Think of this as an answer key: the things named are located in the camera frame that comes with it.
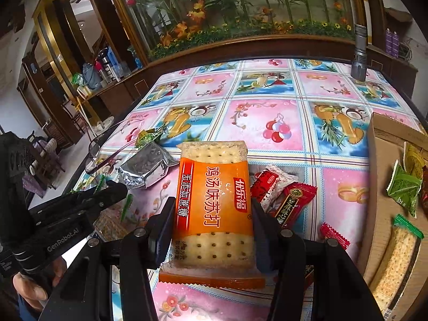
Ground red white snack packet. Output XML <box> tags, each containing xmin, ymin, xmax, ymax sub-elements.
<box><xmin>250</xmin><ymin>163</ymin><xmax>298</xmax><ymax>213</ymax></box>

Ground silver black thermos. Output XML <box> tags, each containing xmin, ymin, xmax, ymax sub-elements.
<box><xmin>100</xmin><ymin>55</ymin><xmax>113</xmax><ymax>81</ymax></box>

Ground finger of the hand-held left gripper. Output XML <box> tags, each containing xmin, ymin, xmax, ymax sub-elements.
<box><xmin>65</xmin><ymin>180</ymin><xmax>129</xmax><ymax>222</ymax></box>

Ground wooden chair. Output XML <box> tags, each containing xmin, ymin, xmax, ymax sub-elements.
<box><xmin>26</xmin><ymin>130</ymin><xmax>66</xmax><ymax>190</ymax></box>

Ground purple frame eyeglasses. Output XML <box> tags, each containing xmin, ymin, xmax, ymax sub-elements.
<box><xmin>84</xmin><ymin>130</ymin><xmax>153</xmax><ymax>176</ymax></box>

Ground green-edged long cracker packet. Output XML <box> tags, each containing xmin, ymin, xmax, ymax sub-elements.
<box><xmin>369</xmin><ymin>214</ymin><xmax>425</xmax><ymax>314</ymax></box>

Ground wooden sideboard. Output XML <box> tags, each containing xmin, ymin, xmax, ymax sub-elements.
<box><xmin>76</xmin><ymin>63</ymin><xmax>152</xmax><ymax>118</ymax></box>

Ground glass tank with artificial plants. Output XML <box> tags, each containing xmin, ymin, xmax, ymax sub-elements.
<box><xmin>104</xmin><ymin>0</ymin><xmax>367</xmax><ymax>63</ymax></box>

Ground silver foil snack packet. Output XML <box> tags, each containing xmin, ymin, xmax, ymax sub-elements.
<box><xmin>115</xmin><ymin>142</ymin><xmax>180</xmax><ymax>190</ymax></box>

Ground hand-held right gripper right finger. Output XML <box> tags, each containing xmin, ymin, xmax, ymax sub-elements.
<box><xmin>251</xmin><ymin>198</ymin><xmax>385</xmax><ymax>321</ymax></box>

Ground person's left hand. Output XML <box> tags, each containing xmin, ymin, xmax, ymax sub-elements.
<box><xmin>13</xmin><ymin>257</ymin><xmax>68</xmax><ymax>310</ymax></box>

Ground blue carton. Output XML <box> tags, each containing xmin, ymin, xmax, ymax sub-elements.
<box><xmin>107</xmin><ymin>47</ymin><xmax>118</xmax><ymax>78</ymax></box>

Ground clear cracker packet green stripe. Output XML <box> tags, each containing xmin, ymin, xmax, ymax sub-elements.
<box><xmin>93</xmin><ymin>192</ymin><xmax>135</xmax><ymax>242</ymax></box>

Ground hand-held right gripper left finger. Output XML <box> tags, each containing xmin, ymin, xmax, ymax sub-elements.
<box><xmin>38</xmin><ymin>197</ymin><xmax>177</xmax><ymax>321</ymax></box>

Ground cardboard box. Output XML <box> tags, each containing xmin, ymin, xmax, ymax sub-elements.
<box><xmin>356</xmin><ymin>112</ymin><xmax>428</xmax><ymax>321</ymax></box>

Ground dark red snack packet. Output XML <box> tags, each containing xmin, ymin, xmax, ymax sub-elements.
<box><xmin>272</xmin><ymin>182</ymin><xmax>318</xmax><ymax>230</ymax></box>

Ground blue grey bag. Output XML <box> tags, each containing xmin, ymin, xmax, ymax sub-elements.
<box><xmin>82</xmin><ymin>62</ymin><xmax>101</xmax><ymax>90</ymax></box>

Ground tall wooden glass cabinet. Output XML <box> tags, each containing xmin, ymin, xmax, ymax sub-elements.
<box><xmin>32</xmin><ymin>0</ymin><xmax>88</xmax><ymax>84</ymax></box>

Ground grey metal flashlight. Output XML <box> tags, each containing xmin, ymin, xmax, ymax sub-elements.
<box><xmin>349</xmin><ymin>24</ymin><xmax>369</xmax><ymax>82</ymax></box>

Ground blue spray bottle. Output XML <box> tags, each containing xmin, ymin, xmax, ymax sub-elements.
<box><xmin>127</xmin><ymin>48</ymin><xmax>143</xmax><ymax>71</ymax></box>

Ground small red snack packet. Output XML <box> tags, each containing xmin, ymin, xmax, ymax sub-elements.
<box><xmin>319</xmin><ymin>222</ymin><xmax>351</xmax><ymax>251</ymax></box>

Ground orange cracker packet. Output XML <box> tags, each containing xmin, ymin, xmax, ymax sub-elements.
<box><xmin>158</xmin><ymin>140</ymin><xmax>267</xmax><ymax>290</ymax></box>

